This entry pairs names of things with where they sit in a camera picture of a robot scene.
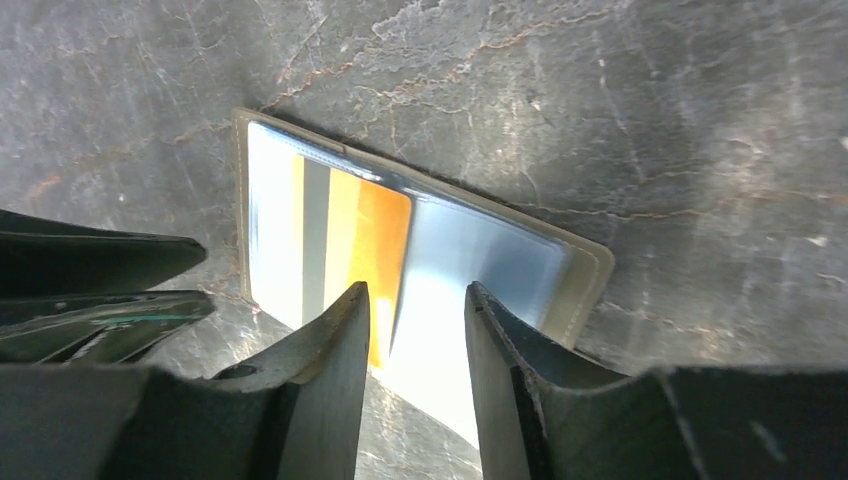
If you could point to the olive card holder wallet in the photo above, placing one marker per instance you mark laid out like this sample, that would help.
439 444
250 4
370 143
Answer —
548 277

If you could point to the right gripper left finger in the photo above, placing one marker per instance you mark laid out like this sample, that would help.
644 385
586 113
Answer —
292 411

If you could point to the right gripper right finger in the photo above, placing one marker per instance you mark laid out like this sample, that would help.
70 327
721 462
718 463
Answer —
545 412

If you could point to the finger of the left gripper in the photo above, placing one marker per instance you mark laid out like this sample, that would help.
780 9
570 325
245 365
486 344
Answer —
101 329
41 257

